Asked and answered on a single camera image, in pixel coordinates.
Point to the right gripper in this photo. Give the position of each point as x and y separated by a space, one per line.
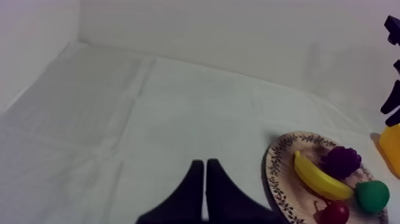
394 29

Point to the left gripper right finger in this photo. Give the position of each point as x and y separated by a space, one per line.
225 203

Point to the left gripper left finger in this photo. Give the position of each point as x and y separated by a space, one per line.
187 200

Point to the yellow plastic basket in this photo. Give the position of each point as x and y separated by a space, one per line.
392 147

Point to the round wooden board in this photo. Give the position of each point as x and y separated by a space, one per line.
284 175

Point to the purple toy grapes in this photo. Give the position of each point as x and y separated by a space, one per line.
340 161

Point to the green toy pear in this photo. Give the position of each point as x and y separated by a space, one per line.
373 197

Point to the yellow toy banana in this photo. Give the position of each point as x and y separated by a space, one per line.
318 179

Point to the small red fruit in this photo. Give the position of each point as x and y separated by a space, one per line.
336 214

